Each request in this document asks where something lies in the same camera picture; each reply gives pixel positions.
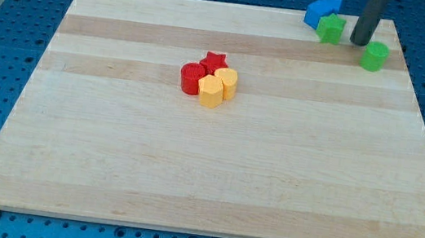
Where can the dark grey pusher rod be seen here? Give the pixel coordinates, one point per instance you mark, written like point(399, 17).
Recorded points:
point(368, 22)

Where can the green star block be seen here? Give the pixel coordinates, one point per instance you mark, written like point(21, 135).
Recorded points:
point(330, 29)

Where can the red star block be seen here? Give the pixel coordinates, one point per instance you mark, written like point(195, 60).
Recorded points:
point(213, 61)

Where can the green cylinder block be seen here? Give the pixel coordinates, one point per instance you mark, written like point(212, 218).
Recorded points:
point(375, 54)

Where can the blue arch block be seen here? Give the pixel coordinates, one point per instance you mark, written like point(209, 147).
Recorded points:
point(320, 8)

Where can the wooden board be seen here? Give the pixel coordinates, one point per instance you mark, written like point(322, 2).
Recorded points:
point(311, 146)

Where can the yellow heart block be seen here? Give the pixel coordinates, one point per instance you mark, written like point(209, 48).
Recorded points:
point(229, 78)

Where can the yellow hexagon block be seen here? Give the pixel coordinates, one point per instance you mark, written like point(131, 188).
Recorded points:
point(210, 91)

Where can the red cylinder block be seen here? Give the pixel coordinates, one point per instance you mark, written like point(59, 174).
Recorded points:
point(191, 73)

